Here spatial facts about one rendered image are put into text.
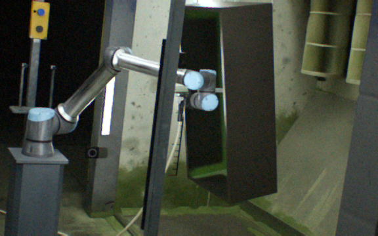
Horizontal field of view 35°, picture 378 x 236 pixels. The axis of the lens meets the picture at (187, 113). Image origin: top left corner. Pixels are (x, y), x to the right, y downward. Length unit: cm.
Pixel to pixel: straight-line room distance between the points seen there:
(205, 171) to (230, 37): 117
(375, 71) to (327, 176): 268
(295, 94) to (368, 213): 330
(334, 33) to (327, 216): 139
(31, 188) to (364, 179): 219
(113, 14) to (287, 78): 160
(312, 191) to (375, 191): 267
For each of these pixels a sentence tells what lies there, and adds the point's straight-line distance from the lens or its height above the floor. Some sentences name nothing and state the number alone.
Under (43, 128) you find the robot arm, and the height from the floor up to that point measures 82.
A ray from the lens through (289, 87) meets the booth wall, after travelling 515.
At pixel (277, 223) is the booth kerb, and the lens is 468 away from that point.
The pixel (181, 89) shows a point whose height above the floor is 114.
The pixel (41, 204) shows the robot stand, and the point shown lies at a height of 37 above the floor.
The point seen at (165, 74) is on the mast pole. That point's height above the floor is 129.
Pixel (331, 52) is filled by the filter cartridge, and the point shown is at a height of 145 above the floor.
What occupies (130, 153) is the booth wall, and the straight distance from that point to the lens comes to 461.
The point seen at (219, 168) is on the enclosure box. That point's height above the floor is 53.
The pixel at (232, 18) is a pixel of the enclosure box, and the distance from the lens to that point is 355.
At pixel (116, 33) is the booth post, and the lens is 444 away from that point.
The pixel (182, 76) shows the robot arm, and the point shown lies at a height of 124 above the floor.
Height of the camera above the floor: 149
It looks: 8 degrees down
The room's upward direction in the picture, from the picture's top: 7 degrees clockwise
